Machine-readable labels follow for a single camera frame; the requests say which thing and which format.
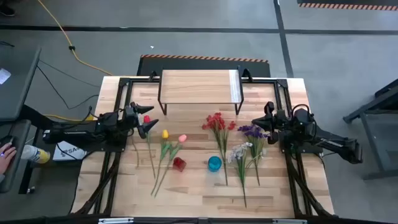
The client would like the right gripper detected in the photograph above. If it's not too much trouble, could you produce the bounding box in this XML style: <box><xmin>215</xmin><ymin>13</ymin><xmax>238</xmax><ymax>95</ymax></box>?
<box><xmin>251</xmin><ymin>101</ymin><xmax>293</xmax><ymax>146</ymax></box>

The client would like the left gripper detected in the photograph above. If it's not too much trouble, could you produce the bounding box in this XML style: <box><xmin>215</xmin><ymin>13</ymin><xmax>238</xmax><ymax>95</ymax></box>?
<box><xmin>123</xmin><ymin>101</ymin><xmax>160</xmax><ymax>140</ymax></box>

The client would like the red tulip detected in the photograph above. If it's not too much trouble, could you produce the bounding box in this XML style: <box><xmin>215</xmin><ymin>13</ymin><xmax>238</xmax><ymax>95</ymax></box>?
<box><xmin>142</xmin><ymin>114</ymin><xmax>157</xmax><ymax>180</ymax></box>

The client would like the purple flower bunch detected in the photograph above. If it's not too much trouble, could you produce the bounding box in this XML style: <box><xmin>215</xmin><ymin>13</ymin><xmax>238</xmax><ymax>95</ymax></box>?
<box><xmin>238</xmin><ymin>124</ymin><xmax>271</xmax><ymax>187</ymax></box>

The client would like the yellow tulip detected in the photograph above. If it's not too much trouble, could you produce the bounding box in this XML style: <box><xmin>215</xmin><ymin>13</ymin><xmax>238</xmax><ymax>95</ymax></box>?
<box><xmin>150</xmin><ymin>129</ymin><xmax>170</xmax><ymax>197</ymax></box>

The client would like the pink tulip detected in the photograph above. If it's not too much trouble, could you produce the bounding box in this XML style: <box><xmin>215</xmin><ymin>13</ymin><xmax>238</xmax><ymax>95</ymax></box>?
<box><xmin>154</xmin><ymin>134</ymin><xmax>188</xmax><ymax>198</ymax></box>

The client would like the white flower bunch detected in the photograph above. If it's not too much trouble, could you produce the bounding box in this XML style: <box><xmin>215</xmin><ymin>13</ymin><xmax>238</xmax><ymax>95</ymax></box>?
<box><xmin>227</xmin><ymin>142</ymin><xmax>268</xmax><ymax>208</ymax></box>

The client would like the red flower bunch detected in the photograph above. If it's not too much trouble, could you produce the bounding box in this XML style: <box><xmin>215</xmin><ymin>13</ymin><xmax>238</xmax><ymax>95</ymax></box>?
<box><xmin>201</xmin><ymin>112</ymin><xmax>236</xmax><ymax>187</ymax></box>

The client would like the red glass vase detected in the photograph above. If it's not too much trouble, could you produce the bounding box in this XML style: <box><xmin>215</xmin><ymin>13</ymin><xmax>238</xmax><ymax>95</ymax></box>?
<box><xmin>172</xmin><ymin>157</ymin><xmax>187</xmax><ymax>172</ymax></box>

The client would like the blue glass vase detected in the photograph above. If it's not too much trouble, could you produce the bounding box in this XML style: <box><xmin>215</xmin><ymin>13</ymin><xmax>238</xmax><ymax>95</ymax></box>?
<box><xmin>207</xmin><ymin>156</ymin><xmax>223</xmax><ymax>172</ymax></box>

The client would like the wooden shelf with black legs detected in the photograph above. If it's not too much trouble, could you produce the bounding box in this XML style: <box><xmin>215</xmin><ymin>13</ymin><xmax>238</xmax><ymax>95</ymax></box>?
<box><xmin>157</xmin><ymin>68</ymin><xmax>245</xmax><ymax>116</ymax></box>

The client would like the black mat with striped edge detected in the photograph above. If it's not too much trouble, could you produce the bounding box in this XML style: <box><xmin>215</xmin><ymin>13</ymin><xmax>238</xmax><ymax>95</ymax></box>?
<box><xmin>297</xmin><ymin>0</ymin><xmax>398</xmax><ymax>12</ymax></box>
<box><xmin>136</xmin><ymin>54</ymin><xmax>271</xmax><ymax>78</ymax></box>

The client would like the white printed box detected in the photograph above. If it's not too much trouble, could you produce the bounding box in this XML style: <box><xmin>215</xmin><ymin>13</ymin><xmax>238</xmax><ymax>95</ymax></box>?
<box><xmin>52</xmin><ymin>141</ymin><xmax>88</xmax><ymax>162</ymax></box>

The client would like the black desk leg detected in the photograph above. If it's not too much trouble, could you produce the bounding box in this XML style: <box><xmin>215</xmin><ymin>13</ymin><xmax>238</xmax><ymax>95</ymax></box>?
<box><xmin>17</xmin><ymin>104</ymin><xmax>63</xmax><ymax>195</ymax></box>

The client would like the bottle with yellow label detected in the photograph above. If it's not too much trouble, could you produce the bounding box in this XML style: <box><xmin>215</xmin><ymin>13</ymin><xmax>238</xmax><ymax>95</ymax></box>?
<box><xmin>21</xmin><ymin>144</ymin><xmax>51</xmax><ymax>165</ymax></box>

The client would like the black keyboard tray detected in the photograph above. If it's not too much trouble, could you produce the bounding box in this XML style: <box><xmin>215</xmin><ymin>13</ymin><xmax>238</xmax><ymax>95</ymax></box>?
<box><xmin>0</xmin><ymin>119</ymin><xmax>32</xmax><ymax>194</ymax></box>

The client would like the grey desk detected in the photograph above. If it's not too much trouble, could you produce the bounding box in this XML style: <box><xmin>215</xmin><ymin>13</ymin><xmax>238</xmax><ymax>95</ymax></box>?
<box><xmin>0</xmin><ymin>46</ymin><xmax>42</xmax><ymax>122</ymax></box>

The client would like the person's hand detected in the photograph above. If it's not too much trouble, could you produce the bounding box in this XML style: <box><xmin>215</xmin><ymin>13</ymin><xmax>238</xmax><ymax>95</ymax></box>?
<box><xmin>0</xmin><ymin>142</ymin><xmax>17</xmax><ymax>175</ymax></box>

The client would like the white paper sheet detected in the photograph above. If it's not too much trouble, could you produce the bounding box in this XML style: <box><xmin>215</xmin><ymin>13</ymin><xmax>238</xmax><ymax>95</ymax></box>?
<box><xmin>0</xmin><ymin>67</ymin><xmax>12</xmax><ymax>85</ymax></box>

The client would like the person's shoe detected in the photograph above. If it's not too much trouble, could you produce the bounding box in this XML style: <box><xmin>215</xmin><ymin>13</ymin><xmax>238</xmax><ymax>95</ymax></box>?
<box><xmin>0</xmin><ymin>4</ymin><xmax>16</xmax><ymax>17</ymax></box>

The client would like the thin black cable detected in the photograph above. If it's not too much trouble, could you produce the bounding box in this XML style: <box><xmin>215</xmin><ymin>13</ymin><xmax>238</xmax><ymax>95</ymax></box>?
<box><xmin>36</xmin><ymin>65</ymin><xmax>100</xmax><ymax>110</ymax></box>
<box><xmin>36</xmin><ymin>58</ymin><xmax>101</xmax><ymax>88</ymax></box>

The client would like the silver metal bracket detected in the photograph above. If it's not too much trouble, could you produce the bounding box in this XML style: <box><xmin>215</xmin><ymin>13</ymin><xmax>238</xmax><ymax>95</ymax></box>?
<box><xmin>98</xmin><ymin>217</ymin><xmax>134</xmax><ymax>224</ymax></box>
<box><xmin>272</xmin><ymin>218</ymin><xmax>307</xmax><ymax>224</ymax></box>

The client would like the grey metal cart frame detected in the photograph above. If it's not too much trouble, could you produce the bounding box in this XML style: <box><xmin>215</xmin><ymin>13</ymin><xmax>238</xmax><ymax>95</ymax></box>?
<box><xmin>343</xmin><ymin>79</ymin><xmax>398</xmax><ymax>181</ymax></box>

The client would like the yellow extension cable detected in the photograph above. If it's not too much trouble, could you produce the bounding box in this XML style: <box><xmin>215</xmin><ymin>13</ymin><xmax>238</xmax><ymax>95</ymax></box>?
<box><xmin>37</xmin><ymin>0</ymin><xmax>114</xmax><ymax>123</ymax></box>

